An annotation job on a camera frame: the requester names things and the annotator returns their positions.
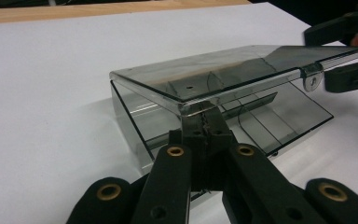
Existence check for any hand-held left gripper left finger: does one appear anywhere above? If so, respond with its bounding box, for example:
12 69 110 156
169 108 207 191

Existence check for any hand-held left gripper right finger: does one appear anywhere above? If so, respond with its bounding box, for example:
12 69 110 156
205 106 236 191

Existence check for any clear plastic compartment box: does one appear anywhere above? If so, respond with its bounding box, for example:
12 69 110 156
108 44 358 175

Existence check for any white table mat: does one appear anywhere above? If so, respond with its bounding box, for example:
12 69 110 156
0 2 358 224

